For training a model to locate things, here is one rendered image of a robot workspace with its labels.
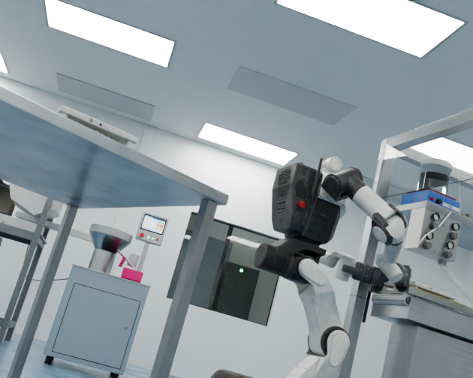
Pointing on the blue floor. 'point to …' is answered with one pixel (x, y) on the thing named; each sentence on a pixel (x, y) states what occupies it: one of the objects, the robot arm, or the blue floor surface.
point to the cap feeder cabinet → (97, 320)
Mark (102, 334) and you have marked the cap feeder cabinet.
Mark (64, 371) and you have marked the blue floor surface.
